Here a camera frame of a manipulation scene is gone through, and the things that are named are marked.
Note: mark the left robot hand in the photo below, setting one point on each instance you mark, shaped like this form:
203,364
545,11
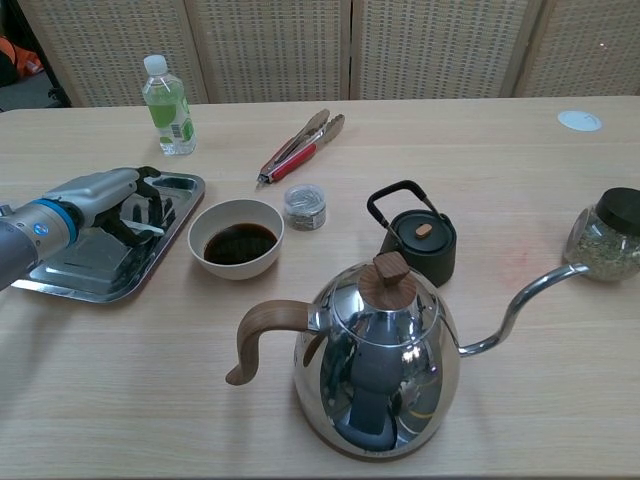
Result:
100,192

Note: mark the white plastic spoon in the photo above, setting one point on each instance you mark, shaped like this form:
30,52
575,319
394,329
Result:
151,229

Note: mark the white bowl with dark liquid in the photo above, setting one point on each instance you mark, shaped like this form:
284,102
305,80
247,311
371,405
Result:
240,245

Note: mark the stainless steel tray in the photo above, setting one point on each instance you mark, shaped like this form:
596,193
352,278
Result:
100,270

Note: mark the clear green-label water bottle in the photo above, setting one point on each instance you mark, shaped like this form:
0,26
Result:
170,115

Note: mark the black tripod stand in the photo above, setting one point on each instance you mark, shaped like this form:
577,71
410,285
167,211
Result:
59,96

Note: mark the orange bag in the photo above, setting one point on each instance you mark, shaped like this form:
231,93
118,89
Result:
25,57

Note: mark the clear paper clip container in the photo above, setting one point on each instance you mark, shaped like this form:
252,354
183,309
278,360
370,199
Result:
306,207

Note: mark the woven folding screen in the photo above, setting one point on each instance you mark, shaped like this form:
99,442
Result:
270,50

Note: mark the small black teapot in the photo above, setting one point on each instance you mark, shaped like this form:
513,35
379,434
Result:
425,245

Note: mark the white round table grommet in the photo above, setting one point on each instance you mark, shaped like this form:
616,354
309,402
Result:
580,121

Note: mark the glass jar black lid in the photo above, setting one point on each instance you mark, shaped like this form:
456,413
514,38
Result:
600,245

